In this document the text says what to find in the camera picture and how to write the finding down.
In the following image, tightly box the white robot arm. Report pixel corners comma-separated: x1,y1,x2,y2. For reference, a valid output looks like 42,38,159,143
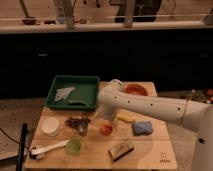
98,79,213,171

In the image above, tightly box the orange apple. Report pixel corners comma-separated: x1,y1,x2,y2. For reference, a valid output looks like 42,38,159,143
99,124,113,135

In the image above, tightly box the orange bowl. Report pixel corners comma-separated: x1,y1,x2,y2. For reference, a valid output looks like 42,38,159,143
124,84,148,96

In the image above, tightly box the blue sponge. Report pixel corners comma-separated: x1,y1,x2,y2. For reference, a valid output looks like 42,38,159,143
132,121,153,136

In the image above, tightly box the wooden block eraser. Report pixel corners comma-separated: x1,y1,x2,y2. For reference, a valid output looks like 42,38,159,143
108,140,134,161

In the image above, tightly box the bunch of dark keys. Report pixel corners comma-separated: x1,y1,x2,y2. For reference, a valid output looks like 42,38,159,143
65,117,90,136

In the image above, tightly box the green bean pod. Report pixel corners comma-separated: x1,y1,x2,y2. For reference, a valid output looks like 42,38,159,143
68,100,89,106

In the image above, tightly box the grey cloth piece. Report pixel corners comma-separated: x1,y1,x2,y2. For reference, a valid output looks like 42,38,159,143
54,87,75,102

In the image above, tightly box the white handled brush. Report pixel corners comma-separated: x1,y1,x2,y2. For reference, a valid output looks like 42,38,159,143
29,140,68,160

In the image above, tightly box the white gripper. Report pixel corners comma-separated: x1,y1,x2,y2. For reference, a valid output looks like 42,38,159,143
99,105,117,127

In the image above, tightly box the black stand post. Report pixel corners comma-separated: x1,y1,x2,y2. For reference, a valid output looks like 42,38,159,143
16,123,28,171

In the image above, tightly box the yellow banana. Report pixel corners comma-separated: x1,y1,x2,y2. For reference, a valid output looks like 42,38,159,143
117,115,135,123

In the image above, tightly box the green cup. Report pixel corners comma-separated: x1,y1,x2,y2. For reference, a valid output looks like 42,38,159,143
65,138,81,155

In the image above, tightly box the green plastic tray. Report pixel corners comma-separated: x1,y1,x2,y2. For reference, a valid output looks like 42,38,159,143
45,75,99,111

